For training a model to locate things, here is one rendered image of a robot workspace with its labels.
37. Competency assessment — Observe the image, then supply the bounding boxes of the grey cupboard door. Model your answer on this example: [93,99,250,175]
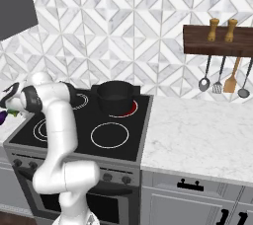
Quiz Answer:
[230,198,253,225]
[140,187,238,225]

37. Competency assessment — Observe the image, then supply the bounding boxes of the black drawer handle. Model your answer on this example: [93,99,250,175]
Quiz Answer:
[176,178,205,192]

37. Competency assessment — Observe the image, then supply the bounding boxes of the grey metal slotted turner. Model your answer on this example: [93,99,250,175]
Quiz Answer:
[211,55,227,95]

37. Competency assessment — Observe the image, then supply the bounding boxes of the purple eggplant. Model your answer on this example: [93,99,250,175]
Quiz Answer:
[0,110,9,127]

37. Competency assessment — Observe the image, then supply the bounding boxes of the grey metal ladle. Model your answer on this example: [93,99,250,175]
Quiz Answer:
[237,58,253,100]

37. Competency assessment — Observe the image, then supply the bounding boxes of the grey stove with black hob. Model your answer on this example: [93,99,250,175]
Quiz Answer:
[2,88,155,225]

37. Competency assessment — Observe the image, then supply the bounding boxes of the wooden spatula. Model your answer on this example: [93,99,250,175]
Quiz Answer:
[222,56,242,95]

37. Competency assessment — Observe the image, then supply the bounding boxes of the black cupboard handle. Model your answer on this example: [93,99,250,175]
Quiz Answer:
[218,208,230,225]
[236,211,249,225]

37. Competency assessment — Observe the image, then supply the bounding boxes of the wooden pepper grinder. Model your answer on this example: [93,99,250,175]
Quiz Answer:
[224,18,239,43]
[207,18,220,42]

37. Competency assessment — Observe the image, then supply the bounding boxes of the green broccoli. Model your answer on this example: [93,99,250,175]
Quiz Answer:
[6,108,22,118]

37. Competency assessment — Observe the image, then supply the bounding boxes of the grey range hood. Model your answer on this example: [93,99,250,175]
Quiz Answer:
[0,0,40,41]

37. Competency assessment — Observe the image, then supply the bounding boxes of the grey metal spoon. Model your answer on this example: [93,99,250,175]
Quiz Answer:
[198,54,212,93]

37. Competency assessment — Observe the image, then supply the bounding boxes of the dark wooden wall shelf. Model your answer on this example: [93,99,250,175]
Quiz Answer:
[183,24,253,58]

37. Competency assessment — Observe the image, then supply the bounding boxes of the dark stove knob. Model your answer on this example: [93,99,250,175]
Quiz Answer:
[28,160,39,171]
[102,172,114,183]
[121,175,132,186]
[12,158,23,169]

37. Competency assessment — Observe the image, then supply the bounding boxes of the grey drawer front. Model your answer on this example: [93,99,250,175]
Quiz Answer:
[140,169,253,203]

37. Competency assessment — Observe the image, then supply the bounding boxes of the black cooking pot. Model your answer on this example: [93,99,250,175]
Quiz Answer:
[91,80,141,117]

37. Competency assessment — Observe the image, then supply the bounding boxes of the black oven door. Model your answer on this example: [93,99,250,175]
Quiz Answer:
[14,166,141,225]

